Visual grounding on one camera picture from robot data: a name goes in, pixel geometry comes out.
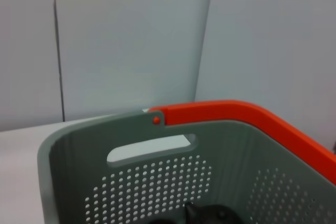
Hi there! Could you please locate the grey perforated storage bin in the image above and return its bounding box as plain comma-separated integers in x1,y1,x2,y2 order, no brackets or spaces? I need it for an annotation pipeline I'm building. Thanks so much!
36,110,336,224

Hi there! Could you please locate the black clay teapot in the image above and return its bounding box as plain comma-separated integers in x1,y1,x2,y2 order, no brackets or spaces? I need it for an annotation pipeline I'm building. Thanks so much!
183,200,244,224

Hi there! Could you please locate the orange bin handle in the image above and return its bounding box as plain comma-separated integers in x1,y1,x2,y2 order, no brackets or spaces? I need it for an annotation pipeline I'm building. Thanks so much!
148,100,336,186

